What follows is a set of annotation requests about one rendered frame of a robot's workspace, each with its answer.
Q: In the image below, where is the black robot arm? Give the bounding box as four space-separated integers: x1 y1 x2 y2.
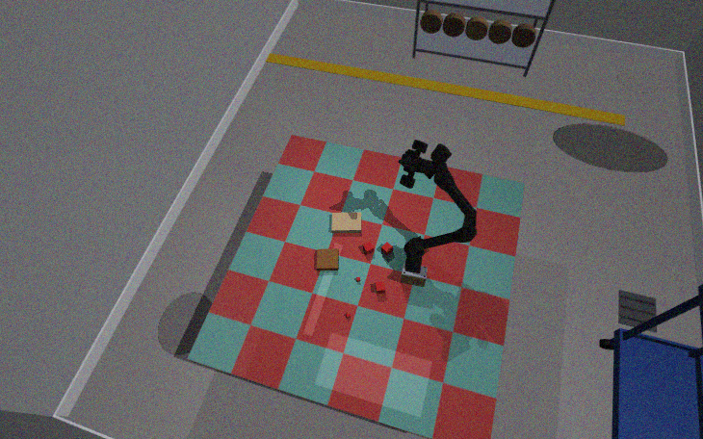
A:
404 143 478 273

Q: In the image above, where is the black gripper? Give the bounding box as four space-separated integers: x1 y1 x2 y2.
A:
399 140 431 189

